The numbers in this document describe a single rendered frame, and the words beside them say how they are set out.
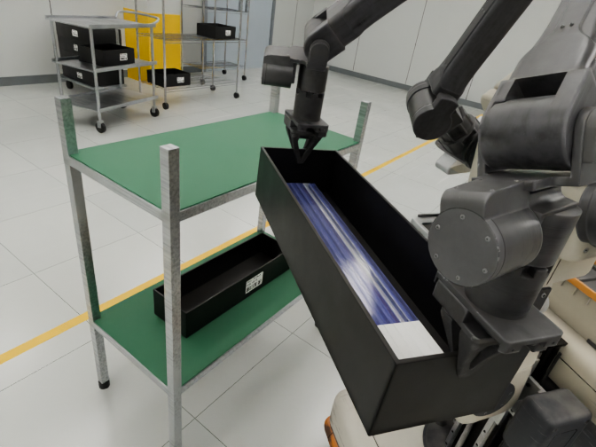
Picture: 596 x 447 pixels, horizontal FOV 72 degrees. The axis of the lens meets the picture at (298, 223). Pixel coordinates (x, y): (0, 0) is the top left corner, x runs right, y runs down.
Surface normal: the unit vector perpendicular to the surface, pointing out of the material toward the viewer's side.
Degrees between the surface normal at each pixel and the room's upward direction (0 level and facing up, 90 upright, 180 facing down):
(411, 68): 90
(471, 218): 90
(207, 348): 0
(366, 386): 89
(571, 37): 49
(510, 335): 1
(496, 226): 33
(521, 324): 1
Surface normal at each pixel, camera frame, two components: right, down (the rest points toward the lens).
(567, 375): -0.95, 0.04
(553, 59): -0.64, -0.55
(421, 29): -0.59, 0.33
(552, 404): 0.14, -0.86
